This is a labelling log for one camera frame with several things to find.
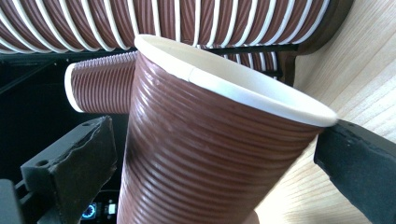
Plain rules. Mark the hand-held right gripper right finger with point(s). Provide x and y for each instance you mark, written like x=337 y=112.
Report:
x=364 y=165

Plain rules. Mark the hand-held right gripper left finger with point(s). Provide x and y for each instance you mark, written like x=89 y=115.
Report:
x=74 y=161

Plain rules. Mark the brown ribbed paper cup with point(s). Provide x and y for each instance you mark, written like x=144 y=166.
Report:
x=202 y=149

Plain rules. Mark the tall stack of brown cups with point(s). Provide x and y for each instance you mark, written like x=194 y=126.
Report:
x=155 y=21

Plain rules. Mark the short stack of brown cups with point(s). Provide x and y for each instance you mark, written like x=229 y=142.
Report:
x=99 y=84

